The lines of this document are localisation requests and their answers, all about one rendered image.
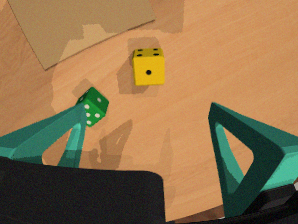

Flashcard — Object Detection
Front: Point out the tan flat mat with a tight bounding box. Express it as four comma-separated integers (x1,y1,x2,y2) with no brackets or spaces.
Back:
8,0,156,69

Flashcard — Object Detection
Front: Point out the green die with white pips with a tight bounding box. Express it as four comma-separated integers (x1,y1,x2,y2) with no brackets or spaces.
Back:
75,87,109,127

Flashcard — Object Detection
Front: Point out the yellow die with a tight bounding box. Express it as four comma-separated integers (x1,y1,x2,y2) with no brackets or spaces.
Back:
132,48,165,86

